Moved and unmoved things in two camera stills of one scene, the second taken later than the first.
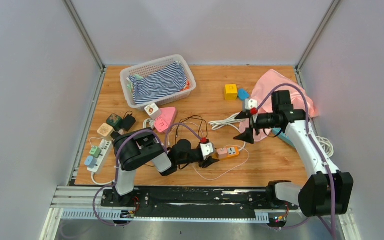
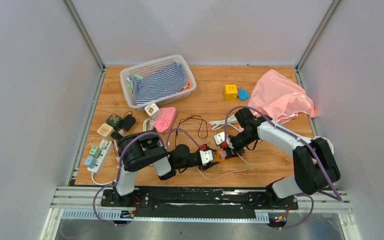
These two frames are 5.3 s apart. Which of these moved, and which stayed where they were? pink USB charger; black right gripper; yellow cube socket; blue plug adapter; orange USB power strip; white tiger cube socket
Moved: orange USB power strip; black right gripper
Stayed: yellow cube socket; white tiger cube socket; blue plug adapter; pink USB charger
